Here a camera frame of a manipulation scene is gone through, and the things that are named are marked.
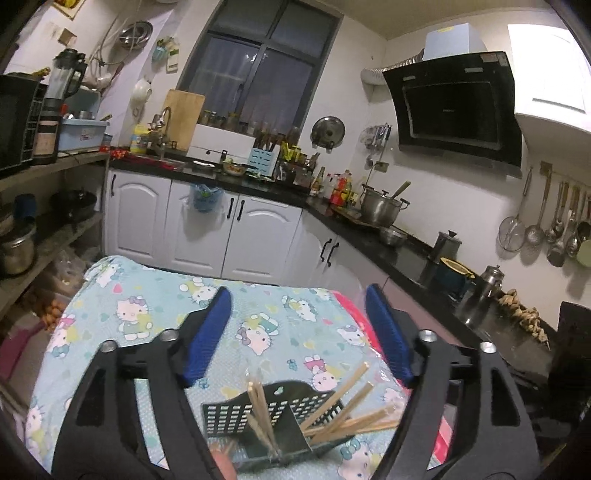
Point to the yellow bottle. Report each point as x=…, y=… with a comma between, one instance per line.
x=138, y=138

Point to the hanging steel spoon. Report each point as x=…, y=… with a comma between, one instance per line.
x=572, y=240

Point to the hanging steel bowl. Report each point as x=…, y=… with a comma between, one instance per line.
x=135, y=34

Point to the rack of hanging kitchen tools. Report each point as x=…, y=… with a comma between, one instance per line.
x=376, y=138

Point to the cartoon cat print bedsheet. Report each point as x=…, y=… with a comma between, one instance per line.
x=161, y=286

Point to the black kitchen countertop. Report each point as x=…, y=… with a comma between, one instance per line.
x=415, y=258

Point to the green plastic utensil basket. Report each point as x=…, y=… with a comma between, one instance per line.
x=300, y=391

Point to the steel cooking pot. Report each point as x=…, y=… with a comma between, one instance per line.
x=16, y=254

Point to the light blue dish box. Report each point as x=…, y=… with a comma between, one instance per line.
x=81, y=136

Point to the bowl of food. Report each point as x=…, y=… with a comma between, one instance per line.
x=234, y=168

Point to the blue plastic bag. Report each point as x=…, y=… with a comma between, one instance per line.
x=205, y=198

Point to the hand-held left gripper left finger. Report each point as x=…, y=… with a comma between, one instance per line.
x=207, y=337

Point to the steel faucet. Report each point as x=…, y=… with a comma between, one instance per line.
x=161, y=124

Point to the steel pot lid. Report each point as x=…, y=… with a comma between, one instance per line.
x=328, y=133

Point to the black range hood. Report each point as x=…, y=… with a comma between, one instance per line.
x=457, y=106

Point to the steel ladle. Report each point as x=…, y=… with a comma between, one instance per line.
x=534, y=235

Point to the white lower kitchen cabinets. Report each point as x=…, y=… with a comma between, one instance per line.
x=138, y=217

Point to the blue pot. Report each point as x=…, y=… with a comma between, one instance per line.
x=455, y=277

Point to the bundle of leaf-wrapped dumplings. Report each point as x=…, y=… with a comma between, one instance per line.
x=521, y=314

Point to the fruit wall poster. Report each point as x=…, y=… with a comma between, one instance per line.
x=67, y=5

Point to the steel shelf rack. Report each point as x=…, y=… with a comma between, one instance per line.
x=69, y=159

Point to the dark blue cup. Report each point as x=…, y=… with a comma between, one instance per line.
x=25, y=205

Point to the silver exhaust duct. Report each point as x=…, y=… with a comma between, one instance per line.
x=392, y=69

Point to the black wok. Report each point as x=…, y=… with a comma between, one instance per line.
x=74, y=203

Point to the bunch of wooden chopsticks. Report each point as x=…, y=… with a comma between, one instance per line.
x=351, y=422

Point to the jar of grains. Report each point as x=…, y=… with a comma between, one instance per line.
x=46, y=138

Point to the row of spice jars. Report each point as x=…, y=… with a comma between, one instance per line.
x=217, y=119

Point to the light blue knife block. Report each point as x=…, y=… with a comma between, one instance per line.
x=264, y=159

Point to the white upper cabinet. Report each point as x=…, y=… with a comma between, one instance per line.
x=549, y=69

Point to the steel stockpot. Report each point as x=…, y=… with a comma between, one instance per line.
x=376, y=205

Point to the hanging light blue holder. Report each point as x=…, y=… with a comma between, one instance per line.
x=159, y=53

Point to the white kettle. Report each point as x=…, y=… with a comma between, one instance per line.
x=141, y=92

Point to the rectangular wooden cutting board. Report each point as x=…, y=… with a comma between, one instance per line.
x=184, y=120

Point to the brown sauce bottle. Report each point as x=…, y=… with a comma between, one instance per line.
x=317, y=184

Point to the blender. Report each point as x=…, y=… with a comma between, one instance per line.
x=62, y=78

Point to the pale hood chimney cover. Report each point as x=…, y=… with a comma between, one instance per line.
x=455, y=41

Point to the wooden spoon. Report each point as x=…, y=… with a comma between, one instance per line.
x=401, y=189

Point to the white box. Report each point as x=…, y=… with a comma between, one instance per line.
x=221, y=143

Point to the steel lidded pot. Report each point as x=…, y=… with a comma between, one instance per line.
x=447, y=247

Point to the small steel bowl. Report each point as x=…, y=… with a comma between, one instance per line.
x=393, y=235

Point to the black microwave oven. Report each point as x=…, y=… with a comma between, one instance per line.
x=14, y=124

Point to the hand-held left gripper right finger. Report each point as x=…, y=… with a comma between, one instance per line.
x=390, y=337

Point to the steel kettle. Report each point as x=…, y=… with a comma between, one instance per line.
x=487, y=284

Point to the dark framed window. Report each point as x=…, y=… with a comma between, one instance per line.
x=258, y=60

